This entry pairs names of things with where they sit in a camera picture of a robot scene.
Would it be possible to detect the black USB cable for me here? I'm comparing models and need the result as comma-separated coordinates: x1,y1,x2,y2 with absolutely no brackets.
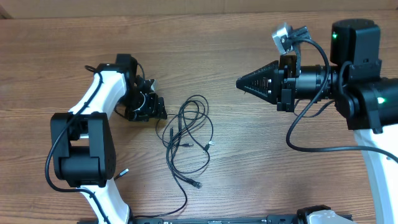
113,94,216,219

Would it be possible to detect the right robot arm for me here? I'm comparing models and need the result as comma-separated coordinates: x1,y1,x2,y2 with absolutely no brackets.
236,19,397,223

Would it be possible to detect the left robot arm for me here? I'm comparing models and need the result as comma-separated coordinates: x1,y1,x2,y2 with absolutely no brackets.
45,54,167,223

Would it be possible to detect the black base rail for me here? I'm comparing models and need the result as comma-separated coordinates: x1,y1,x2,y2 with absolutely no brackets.
77,204,357,224

